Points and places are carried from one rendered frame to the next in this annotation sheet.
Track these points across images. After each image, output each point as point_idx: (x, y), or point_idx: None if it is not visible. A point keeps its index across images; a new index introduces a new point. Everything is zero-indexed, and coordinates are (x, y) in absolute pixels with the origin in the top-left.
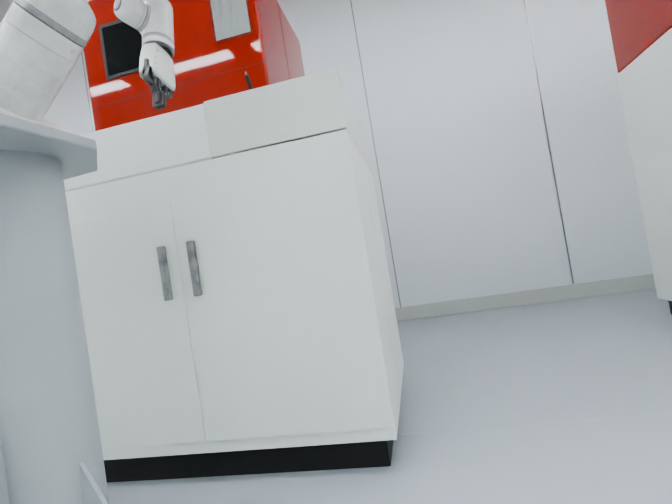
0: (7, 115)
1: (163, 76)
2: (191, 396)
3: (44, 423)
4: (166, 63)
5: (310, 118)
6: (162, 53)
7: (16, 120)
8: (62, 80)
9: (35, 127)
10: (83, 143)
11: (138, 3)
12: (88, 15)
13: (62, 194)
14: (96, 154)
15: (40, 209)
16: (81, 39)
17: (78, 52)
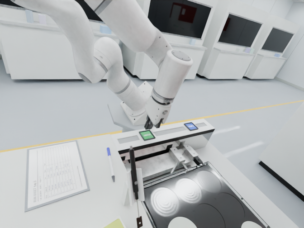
0: (109, 107)
1: (148, 113)
2: None
3: None
4: (152, 106)
5: None
6: (152, 99)
7: (109, 108)
8: (124, 102)
9: (110, 111)
10: (112, 120)
11: (156, 63)
12: (107, 85)
13: (126, 130)
14: (119, 125)
15: (122, 129)
16: (112, 92)
17: (116, 95)
